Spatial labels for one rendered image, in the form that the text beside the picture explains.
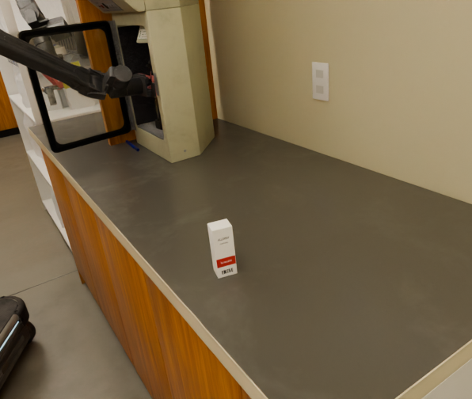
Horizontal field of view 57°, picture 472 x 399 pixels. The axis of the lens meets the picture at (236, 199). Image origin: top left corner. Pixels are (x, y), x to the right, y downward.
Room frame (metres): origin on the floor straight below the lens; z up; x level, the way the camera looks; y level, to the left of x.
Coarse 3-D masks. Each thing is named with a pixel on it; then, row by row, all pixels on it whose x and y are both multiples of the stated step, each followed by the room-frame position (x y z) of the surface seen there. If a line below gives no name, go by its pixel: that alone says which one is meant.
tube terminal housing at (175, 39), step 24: (144, 0) 1.37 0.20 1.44; (168, 0) 1.41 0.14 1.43; (192, 0) 1.55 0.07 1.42; (120, 24) 1.58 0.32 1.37; (144, 24) 1.39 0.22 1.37; (168, 24) 1.40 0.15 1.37; (192, 24) 1.52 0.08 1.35; (120, 48) 1.62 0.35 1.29; (168, 48) 1.39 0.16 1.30; (192, 48) 1.49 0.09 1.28; (168, 72) 1.39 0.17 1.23; (192, 72) 1.46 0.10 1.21; (168, 96) 1.38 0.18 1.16; (192, 96) 1.43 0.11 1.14; (168, 120) 1.37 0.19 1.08; (192, 120) 1.42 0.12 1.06; (144, 144) 1.57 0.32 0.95; (168, 144) 1.37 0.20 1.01; (192, 144) 1.41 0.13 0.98
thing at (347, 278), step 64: (128, 192) 1.16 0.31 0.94; (192, 192) 1.11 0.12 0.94; (256, 192) 1.07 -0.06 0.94; (320, 192) 1.03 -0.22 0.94; (384, 192) 0.99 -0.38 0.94; (192, 256) 0.78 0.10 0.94; (256, 256) 0.75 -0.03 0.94; (320, 256) 0.73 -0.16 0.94; (384, 256) 0.71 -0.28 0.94; (448, 256) 0.69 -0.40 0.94; (192, 320) 0.60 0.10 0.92; (256, 320) 0.56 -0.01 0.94; (320, 320) 0.55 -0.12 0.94; (384, 320) 0.53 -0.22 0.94; (448, 320) 0.52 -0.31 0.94; (256, 384) 0.43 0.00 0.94; (320, 384) 0.42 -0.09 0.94; (384, 384) 0.41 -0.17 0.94
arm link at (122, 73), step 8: (112, 72) 1.38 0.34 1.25; (120, 72) 1.39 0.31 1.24; (128, 72) 1.40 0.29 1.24; (104, 80) 1.45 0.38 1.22; (112, 80) 1.39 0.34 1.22; (120, 80) 1.38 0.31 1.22; (128, 80) 1.39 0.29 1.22; (104, 88) 1.42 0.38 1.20; (120, 88) 1.41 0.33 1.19; (88, 96) 1.41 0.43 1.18; (96, 96) 1.41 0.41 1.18; (104, 96) 1.42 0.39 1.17
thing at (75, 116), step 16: (80, 32) 1.56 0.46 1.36; (96, 32) 1.59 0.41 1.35; (48, 48) 1.49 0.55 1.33; (64, 48) 1.52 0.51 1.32; (80, 48) 1.55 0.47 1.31; (96, 48) 1.58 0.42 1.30; (80, 64) 1.54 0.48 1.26; (96, 64) 1.58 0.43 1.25; (48, 80) 1.48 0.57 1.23; (64, 96) 1.50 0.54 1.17; (80, 96) 1.53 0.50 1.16; (48, 112) 1.46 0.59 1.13; (64, 112) 1.49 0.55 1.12; (80, 112) 1.52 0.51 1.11; (96, 112) 1.55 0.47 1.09; (112, 112) 1.59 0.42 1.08; (64, 128) 1.48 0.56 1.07; (80, 128) 1.51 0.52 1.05; (96, 128) 1.55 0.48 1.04; (112, 128) 1.58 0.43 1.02
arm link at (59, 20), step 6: (30, 12) 1.61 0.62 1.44; (30, 18) 1.60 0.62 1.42; (36, 18) 1.60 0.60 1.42; (54, 18) 1.62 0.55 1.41; (60, 18) 1.62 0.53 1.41; (30, 24) 1.59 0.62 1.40; (36, 24) 1.60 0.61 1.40; (42, 24) 1.61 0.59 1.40; (48, 24) 1.61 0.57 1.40; (54, 24) 1.59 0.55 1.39; (60, 24) 1.59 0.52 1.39; (66, 24) 1.61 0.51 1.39
